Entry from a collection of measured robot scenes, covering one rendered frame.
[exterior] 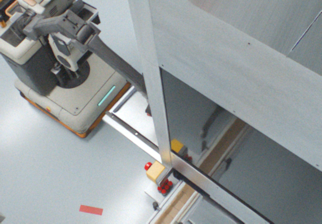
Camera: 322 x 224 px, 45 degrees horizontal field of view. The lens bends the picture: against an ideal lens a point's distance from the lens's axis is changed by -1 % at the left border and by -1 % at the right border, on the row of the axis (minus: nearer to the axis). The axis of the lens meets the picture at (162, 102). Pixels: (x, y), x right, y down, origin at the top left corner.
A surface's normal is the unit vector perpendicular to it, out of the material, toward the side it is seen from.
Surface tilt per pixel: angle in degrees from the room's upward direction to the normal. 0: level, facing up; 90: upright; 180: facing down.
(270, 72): 90
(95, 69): 0
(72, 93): 0
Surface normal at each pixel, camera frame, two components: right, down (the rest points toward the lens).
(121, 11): -0.07, -0.46
